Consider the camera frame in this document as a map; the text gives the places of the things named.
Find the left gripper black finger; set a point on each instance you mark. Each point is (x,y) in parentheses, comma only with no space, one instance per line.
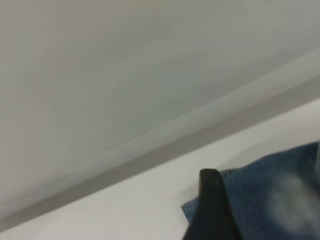
(212,205)

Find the blue denim shorts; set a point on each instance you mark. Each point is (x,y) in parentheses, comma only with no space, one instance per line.
(270,195)

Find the white tablecloth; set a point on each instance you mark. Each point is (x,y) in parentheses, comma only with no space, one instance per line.
(100,220)

